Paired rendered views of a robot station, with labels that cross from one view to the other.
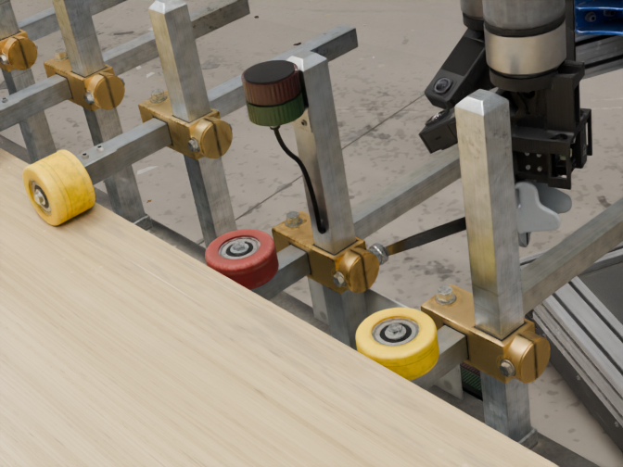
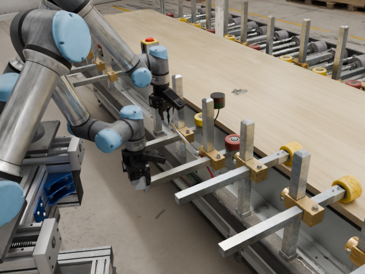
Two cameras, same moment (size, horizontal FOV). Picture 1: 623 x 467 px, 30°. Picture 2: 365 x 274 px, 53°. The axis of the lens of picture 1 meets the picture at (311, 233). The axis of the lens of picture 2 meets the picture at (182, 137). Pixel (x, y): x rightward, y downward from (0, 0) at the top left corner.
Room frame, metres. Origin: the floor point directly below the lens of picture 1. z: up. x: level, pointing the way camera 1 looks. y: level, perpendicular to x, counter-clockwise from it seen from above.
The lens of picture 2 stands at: (2.46, 0.05, 1.73)
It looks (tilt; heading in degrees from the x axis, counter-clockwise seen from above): 31 degrees down; 188
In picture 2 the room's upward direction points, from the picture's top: 3 degrees counter-clockwise
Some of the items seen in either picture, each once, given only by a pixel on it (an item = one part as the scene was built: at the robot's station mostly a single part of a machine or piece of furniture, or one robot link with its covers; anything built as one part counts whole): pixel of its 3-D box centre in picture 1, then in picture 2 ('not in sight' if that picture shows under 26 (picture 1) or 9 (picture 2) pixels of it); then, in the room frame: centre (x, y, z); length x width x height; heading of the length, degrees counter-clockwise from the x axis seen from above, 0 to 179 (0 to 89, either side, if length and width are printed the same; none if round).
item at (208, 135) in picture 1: (185, 126); (249, 166); (1.36, 0.13, 0.95); 0.13 x 0.06 x 0.05; 36
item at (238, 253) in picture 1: (247, 284); (234, 149); (1.11, 0.08, 0.85); 0.08 x 0.08 x 0.11
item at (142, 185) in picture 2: not in sight; (141, 186); (1.38, -0.27, 0.86); 0.06 x 0.03 x 0.09; 126
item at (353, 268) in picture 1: (324, 255); (212, 156); (1.15, -0.01, 0.85); 0.13 x 0.06 x 0.05; 36
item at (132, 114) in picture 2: not in sight; (132, 123); (1.37, -0.27, 1.12); 0.09 x 0.08 x 0.11; 156
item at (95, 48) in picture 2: not in sight; (96, 56); (-0.08, -0.91, 0.87); 0.03 x 0.03 x 0.48; 36
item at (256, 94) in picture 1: (271, 82); (217, 97); (1.11, 0.01, 1.10); 0.06 x 0.06 x 0.02
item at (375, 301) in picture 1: (380, 323); (200, 170); (1.13, -0.06, 0.75); 0.26 x 0.01 x 0.10; 36
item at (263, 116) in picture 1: (274, 103); (217, 103); (1.11, 0.01, 1.07); 0.06 x 0.06 x 0.02
